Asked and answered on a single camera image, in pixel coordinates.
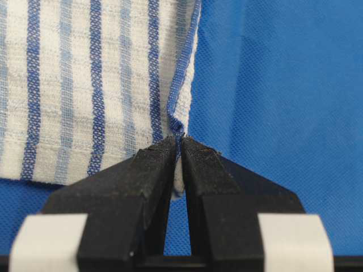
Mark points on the blue striped white towel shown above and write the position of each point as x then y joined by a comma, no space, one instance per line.
86,84

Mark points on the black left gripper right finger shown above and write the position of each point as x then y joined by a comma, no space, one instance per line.
241,221

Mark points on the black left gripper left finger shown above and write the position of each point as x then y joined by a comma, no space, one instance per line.
100,223

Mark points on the blue table cloth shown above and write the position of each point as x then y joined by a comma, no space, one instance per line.
277,88

